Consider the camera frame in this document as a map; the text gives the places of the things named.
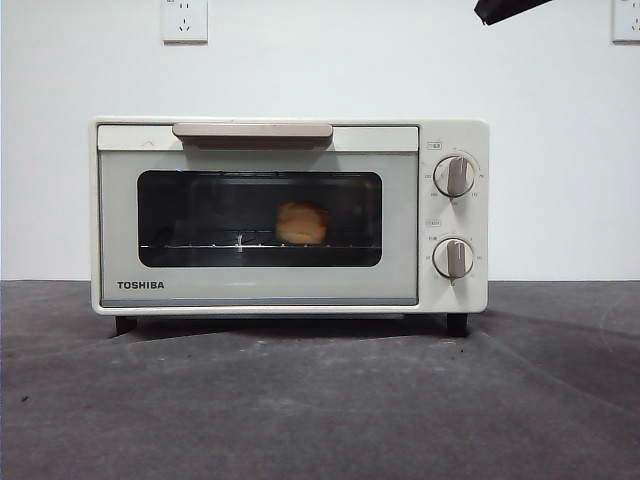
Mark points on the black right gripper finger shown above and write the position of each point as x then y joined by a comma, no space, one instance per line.
500,10

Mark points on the cream Toshiba toaster oven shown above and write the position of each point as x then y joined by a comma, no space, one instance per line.
455,135

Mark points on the golden bread loaf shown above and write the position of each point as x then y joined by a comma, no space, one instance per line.
302,225

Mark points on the cream oven knob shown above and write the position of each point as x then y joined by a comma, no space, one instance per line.
453,258
454,176

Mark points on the white wall socket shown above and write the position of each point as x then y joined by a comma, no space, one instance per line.
184,25
627,22

